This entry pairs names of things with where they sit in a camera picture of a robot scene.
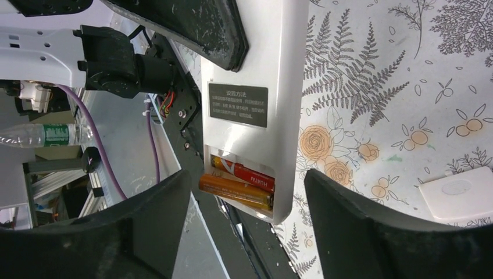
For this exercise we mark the white battery cover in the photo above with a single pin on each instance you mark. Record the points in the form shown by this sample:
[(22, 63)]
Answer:
[(461, 197)]

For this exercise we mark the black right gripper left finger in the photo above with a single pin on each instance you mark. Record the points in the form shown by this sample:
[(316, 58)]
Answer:
[(135, 238)]

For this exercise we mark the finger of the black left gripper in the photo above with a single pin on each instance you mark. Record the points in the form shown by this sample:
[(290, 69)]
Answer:
[(210, 28)]

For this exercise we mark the floral table mat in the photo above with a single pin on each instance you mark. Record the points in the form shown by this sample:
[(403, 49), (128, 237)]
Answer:
[(408, 87)]

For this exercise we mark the white red remote control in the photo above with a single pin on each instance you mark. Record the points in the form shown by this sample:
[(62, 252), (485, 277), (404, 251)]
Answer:
[(252, 116)]

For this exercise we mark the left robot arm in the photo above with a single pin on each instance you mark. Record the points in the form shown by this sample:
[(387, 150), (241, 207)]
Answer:
[(104, 59)]

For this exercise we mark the clear plastic water bottle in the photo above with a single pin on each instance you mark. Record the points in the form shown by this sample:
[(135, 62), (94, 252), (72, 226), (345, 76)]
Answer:
[(35, 135)]

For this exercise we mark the red orange battery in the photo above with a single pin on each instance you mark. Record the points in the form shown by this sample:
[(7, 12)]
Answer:
[(237, 170)]

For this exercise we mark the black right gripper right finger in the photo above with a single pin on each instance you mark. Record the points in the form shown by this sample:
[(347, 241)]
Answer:
[(360, 238)]

